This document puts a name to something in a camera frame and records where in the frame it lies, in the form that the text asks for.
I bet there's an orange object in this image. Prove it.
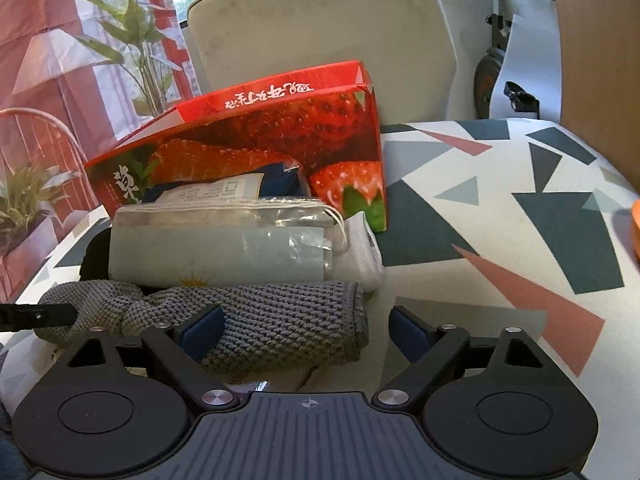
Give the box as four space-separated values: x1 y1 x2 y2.
629 199 640 263

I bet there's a geometric patterned tablecloth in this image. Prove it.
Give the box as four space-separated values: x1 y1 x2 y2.
0 118 640 480

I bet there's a black clip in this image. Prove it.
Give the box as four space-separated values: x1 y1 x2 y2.
503 81 542 120

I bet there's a dark wheel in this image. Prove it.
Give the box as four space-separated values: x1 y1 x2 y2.
474 45 507 117

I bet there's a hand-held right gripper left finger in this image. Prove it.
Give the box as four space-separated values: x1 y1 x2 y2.
65 305 241 411

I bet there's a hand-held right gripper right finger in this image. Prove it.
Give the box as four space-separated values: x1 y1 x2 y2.
375 305 548 411

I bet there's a grey knitted cloth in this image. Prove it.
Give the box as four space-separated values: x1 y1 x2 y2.
35 280 370 373

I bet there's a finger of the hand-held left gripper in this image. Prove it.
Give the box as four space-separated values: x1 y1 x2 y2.
0 303 79 332

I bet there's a white ribbed sock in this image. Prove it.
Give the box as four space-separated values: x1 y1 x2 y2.
327 212 386 293

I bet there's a clear face mask packet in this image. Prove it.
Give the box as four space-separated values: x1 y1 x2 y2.
109 196 347 289

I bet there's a red strawberry print box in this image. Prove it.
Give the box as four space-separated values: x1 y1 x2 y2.
84 60 388 233

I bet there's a beige upholstered chair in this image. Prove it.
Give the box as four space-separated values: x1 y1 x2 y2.
186 0 460 128

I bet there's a blue packet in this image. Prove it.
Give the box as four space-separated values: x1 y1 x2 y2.
147 161 313 206

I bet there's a wooden board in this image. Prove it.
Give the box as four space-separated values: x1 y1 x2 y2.
548 0 640 188

